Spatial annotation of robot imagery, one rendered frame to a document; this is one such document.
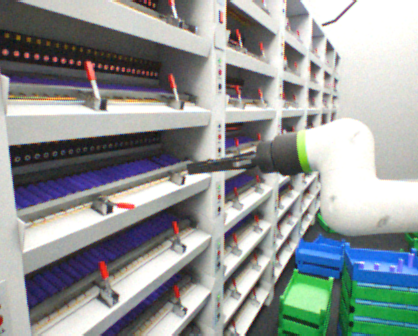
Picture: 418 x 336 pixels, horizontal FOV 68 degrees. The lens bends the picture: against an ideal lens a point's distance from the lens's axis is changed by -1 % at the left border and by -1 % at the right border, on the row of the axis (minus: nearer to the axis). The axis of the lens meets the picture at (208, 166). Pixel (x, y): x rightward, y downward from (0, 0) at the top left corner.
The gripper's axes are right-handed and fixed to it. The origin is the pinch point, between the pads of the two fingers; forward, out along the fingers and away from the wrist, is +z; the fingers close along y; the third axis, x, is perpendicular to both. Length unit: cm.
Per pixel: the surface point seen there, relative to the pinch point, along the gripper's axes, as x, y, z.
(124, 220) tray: -6.7, -22.5, 7.6
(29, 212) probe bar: 0.5, -39.9, 10.2
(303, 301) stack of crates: -80, 74, 2
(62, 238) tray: -4.9, -37.7, 6.5
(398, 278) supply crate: -62, 67, -40
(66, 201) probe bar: 0.4, -32.8, 10.2
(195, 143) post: 6.3, 16.0, 10.0
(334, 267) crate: -93, 140, -3
